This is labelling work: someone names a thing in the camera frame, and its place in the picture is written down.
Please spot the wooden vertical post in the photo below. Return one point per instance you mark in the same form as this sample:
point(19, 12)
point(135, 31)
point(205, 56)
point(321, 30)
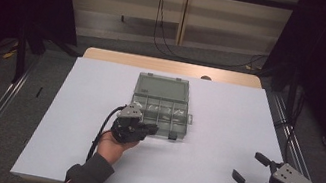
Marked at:
point(184, 14)

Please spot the wooden table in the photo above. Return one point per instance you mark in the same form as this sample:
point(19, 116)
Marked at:
point(162, 65)

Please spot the grey transparent compartment box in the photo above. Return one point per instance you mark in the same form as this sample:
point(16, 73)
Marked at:
point(166, 99)

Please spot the yellow floor tape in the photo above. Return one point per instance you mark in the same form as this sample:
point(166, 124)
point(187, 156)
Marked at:
point(10, 52)

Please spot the white table board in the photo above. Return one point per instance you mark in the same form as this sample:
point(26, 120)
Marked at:
point(209, 140)

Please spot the person's left hand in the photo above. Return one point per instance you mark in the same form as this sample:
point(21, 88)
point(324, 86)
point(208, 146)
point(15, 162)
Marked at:
point(111, 150)

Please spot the small black floor object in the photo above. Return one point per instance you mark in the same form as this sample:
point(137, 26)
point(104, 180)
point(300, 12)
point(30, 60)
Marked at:
point(39, 92)

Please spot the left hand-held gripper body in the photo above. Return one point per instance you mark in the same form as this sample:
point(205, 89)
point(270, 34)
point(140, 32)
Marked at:
point(126, 129)

